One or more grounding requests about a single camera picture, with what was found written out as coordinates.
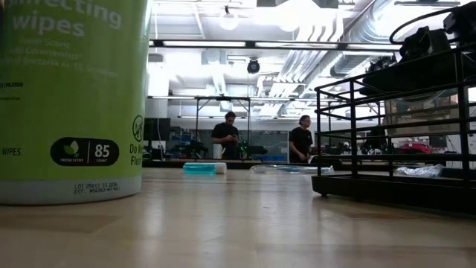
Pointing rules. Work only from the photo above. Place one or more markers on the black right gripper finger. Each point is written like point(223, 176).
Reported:
point(386, 83)

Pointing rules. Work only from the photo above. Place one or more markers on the blue mouthwash bottle white cap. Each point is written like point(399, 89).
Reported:
point(201, 168)

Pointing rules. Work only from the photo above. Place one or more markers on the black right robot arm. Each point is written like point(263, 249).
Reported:
point(463, 22)

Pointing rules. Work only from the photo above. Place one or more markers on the black ceiling-hung device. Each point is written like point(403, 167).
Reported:
point(383, 64)

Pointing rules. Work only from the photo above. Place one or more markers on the person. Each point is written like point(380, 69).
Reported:
point(225, 136)
point(300, 141)

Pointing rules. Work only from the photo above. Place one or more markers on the round black hanging device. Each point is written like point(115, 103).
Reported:
point(253, 67)

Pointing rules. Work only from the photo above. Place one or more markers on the white pendant lamp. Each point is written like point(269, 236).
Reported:
point(228, 20)

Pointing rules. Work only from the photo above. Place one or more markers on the white cup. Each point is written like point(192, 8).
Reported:
point(217, 152)

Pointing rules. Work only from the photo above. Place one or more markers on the black monitor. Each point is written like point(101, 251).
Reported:
point(157, 129)

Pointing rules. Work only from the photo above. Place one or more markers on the green disinfecting wipes canister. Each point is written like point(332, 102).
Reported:
point(74, 111)

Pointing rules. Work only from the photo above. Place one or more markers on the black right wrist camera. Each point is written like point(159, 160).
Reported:
point(424, 44)

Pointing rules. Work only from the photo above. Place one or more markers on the black overhead frame beam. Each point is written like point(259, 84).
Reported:
point(251, 44)

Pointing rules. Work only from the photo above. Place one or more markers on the black background workstation frame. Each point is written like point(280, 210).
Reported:
point(223, 98)

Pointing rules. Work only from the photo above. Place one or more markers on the black aluminium table frame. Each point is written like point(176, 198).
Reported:
point(167, 164)

